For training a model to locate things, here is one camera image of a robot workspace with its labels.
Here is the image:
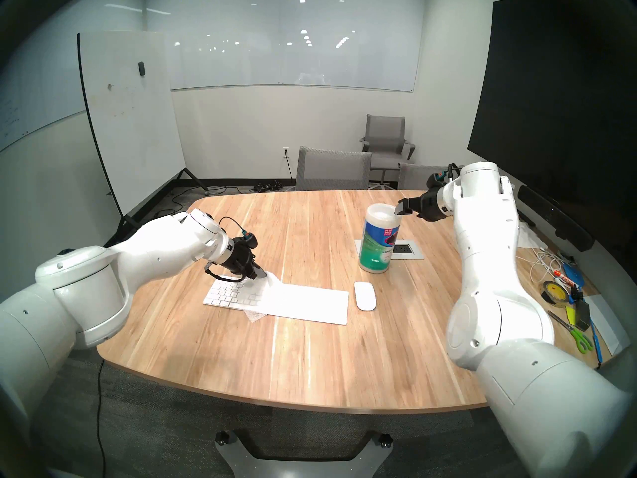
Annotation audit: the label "white disinfecting wipe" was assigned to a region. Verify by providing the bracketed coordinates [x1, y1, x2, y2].
[246, 271, 287, 325]

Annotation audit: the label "white charger with cable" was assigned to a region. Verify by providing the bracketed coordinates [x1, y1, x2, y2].
[529, 247, 564, 284]

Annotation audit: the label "green handled scissors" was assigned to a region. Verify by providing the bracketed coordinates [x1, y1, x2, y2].
[547, 310, 594, 354]

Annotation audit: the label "green blue wipes canister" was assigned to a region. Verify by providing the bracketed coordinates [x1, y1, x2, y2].
[358, 203, 402, 274]

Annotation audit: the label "blue pen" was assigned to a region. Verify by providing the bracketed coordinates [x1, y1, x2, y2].
[590, 320, 603, 367]

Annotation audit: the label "black video sound bar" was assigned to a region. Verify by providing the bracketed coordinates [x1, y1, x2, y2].
[518, 185, 595, 252]

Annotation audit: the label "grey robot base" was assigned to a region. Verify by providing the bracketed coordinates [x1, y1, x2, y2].
[215, 430, 394, 478]

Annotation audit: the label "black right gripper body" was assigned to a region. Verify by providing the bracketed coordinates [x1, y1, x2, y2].
[416, 186, 447, 222]

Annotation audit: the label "white orange glue bottle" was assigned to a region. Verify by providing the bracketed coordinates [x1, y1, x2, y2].
[552, 269, 583, 289]

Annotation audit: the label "white computer mouse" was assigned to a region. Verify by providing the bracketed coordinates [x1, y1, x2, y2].
[354, 282, 377, 312]

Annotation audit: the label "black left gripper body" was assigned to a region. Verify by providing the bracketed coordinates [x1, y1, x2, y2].
[222, 237, 259, 277]

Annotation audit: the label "black left wrist cable loop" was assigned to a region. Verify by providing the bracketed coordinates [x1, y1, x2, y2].
[203, 262, 247, 284]

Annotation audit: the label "crumpled white tissue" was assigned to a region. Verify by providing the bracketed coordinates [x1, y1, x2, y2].
[518, 223, 549, 249]

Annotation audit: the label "white paper sheet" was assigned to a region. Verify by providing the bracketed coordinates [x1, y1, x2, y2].
[582, 294, 632, 356]

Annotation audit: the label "white slim keyboard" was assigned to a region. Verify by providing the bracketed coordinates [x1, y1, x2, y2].
[203, 278, 349, 326]

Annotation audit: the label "grey mesh chair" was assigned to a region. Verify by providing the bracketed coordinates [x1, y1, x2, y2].
[397, 163, 451, 192]
[295, 146, 372, 192]

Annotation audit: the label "thin black floor cable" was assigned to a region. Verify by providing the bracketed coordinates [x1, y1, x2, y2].
[96, 358, 108, 478]

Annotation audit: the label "large black wall screen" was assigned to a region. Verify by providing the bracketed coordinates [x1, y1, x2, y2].
[467, 0, 637, 263]

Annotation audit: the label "wide glass wall whiteboard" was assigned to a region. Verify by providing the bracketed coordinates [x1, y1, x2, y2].
[145, 0, 427, 93]

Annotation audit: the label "blue plastic item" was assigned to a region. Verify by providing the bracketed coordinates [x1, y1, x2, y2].
[562, 263, 587, 289]

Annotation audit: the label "glass wall whiteboard with writing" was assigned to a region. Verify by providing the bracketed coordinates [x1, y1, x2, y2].
[0, 0, 146, 153]

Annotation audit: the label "yellow tape roll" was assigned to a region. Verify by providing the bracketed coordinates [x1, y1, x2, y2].
[541, 280, 571, 306]

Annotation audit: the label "white mobile whiteboard on stand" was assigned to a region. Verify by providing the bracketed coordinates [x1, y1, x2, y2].
[77, 31, 210, 243]

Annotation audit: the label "grey office chair with armrests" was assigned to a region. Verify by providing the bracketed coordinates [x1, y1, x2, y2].
[359, 115, 416, 186]

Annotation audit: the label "black block eraser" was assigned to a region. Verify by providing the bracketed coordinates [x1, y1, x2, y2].
[572, 298, 591, 332]

